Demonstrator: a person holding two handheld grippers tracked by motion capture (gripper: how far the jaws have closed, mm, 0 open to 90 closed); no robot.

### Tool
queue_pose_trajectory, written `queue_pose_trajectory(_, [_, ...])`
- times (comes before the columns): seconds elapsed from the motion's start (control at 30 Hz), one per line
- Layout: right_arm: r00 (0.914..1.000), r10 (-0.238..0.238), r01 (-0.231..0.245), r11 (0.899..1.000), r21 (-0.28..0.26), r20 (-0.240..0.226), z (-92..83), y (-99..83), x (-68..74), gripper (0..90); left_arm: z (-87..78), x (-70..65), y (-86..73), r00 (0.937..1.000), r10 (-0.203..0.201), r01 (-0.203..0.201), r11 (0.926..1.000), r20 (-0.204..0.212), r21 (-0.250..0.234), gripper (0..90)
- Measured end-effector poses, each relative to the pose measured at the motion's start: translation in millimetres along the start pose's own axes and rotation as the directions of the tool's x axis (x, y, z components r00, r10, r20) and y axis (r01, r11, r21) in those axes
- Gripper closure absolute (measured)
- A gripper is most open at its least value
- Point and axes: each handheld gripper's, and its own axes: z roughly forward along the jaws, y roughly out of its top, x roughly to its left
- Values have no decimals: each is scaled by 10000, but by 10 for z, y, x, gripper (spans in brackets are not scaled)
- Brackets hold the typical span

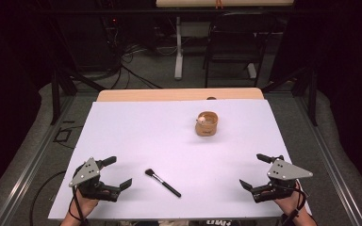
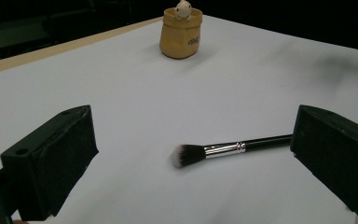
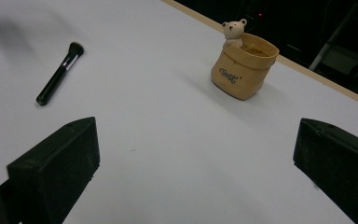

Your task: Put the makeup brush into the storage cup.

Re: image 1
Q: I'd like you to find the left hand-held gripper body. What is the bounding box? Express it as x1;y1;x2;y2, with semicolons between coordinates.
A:
68;156;121;202

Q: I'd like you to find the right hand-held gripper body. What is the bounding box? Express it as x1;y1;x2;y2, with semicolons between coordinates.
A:
251;157;314;203

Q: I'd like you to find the person's right hand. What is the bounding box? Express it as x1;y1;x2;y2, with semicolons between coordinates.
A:
272;182;307;218

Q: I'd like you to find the person's left hand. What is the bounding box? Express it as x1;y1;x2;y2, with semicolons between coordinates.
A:
71;188;100;218

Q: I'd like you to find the black makeup brush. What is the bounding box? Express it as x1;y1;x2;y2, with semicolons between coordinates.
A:
144;168;183;199

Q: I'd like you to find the white table sheet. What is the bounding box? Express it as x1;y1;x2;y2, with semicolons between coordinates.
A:
47;98;313;220

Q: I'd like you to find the tan round cup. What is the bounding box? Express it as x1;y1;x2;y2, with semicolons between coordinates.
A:
194;110;220;137

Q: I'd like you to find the black metal stand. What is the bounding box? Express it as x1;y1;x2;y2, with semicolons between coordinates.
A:
261;64;321;127
42;18;108;126

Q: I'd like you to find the wooden table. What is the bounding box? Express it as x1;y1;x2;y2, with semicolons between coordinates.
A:
95;87;265;103

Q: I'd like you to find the black folding chair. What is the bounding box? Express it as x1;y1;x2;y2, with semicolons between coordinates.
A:
202;11;278;89

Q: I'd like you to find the white desk leg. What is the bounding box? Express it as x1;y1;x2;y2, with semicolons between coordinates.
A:
173;16;186;81

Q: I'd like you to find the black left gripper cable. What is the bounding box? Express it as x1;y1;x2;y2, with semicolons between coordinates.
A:
67;186;88;226

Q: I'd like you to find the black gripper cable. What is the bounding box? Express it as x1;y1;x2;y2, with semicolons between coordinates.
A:
67;186;88;226
279;179;307;226

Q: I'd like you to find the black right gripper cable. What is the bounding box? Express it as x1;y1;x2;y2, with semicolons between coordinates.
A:
279;179;307;226

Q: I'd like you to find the black floor cable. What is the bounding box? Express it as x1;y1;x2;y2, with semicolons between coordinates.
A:
28;169;68;226

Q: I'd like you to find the aluminium floor rail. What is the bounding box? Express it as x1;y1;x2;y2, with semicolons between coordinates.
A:
293;93;360;226
0;93;77;226

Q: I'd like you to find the bundle of black floor cables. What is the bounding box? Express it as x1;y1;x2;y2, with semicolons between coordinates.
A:
102;15;164;90

